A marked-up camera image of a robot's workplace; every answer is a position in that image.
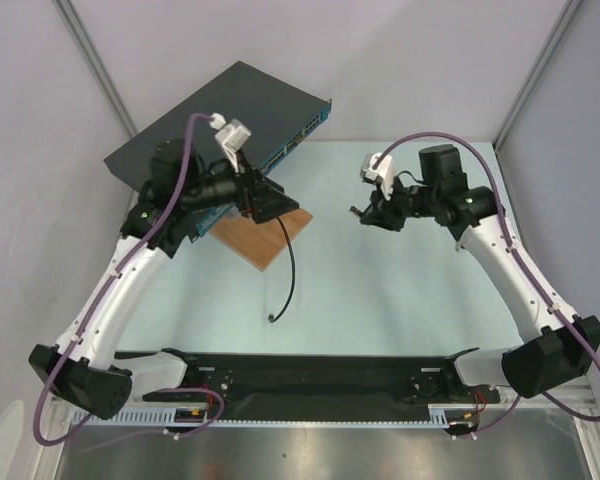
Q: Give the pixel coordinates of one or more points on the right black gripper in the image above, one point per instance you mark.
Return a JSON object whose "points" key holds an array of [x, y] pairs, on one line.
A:
{"points": [[383, 210]]}

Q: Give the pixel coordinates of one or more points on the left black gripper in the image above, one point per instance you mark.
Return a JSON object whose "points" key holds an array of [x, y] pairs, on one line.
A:
{"points": [[271, 199]]}

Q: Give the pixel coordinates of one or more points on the dark grey network switch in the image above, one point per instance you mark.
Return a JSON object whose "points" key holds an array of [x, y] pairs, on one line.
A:
{"points": [[205, 135]]}

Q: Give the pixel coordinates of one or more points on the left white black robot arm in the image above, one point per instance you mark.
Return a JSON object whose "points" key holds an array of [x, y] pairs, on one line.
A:
{"points": [[80, 367]]}

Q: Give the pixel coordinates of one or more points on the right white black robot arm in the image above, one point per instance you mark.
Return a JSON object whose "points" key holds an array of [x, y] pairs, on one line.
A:
{"points": [[555, 338]]}

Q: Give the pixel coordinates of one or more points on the wooden board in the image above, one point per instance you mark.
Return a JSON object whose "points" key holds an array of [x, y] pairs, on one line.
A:
{"points": [[258, 244]]}

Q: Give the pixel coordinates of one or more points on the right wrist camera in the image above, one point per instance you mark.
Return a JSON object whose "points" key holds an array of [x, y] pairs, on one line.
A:
{"points": [[378, 169]]}

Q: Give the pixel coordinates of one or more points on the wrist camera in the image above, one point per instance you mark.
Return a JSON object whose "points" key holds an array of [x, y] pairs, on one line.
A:
{"points": [[378, 169], [230, 137]]}

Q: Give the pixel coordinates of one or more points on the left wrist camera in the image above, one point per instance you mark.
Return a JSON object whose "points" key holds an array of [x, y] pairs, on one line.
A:
{"points": [[230, 137]]}

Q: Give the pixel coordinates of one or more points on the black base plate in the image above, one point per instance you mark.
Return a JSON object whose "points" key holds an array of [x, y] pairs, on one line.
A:
{"points": [[328, 388]]}

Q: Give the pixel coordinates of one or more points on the white slotted cable duct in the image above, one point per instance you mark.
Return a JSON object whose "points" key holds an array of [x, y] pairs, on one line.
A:
{"points": [[175, 417]]}

